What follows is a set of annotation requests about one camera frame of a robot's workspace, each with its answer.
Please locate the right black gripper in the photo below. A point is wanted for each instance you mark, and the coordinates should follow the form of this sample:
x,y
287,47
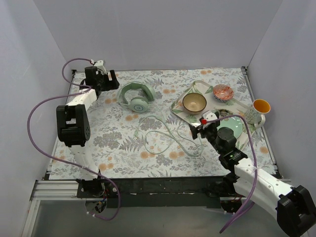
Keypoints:
x,y
201,131

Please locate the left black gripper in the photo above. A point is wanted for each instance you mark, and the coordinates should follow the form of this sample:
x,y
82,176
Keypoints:
x,y
108,80

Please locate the mint green headphones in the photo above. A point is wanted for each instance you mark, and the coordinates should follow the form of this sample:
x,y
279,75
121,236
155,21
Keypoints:
x,y
138,104

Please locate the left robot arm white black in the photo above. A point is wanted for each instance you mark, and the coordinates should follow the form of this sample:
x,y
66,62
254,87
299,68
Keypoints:
x,y
73,127

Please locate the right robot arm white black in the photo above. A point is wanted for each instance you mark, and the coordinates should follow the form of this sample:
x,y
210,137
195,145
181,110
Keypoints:
x,y
292,207

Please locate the tan ceramic bowl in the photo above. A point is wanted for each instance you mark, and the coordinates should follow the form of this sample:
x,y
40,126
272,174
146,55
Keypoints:
x,y
194,103

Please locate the floral serving tray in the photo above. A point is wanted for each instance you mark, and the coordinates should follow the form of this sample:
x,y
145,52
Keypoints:
x,y
198,86

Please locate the mint green plate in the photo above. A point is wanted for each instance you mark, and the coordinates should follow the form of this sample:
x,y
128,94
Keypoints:
x,y
234,123

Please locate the red patterned small bowl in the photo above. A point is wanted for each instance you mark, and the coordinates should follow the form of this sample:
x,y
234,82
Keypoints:
x,y
223,92

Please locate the floral table mat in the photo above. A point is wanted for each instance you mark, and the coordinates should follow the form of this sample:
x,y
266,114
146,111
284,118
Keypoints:
x,y
157,143

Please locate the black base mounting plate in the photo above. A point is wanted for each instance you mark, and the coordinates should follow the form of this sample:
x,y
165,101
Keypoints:
x,y
208,191

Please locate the white mug orange inside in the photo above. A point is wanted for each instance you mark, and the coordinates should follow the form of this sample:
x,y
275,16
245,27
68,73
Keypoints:
x,y
255,114

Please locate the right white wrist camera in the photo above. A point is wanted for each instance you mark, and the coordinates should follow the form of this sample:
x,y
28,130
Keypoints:
x,y
207,117

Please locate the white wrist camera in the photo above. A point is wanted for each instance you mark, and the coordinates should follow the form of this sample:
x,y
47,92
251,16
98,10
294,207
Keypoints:
x,y
100,64
207,117

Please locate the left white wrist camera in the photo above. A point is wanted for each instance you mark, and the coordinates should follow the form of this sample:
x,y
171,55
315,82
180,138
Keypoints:
x,y
100,64

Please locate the aluminium frame rail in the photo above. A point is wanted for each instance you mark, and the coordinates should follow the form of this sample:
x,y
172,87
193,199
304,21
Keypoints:
x,y
47,190

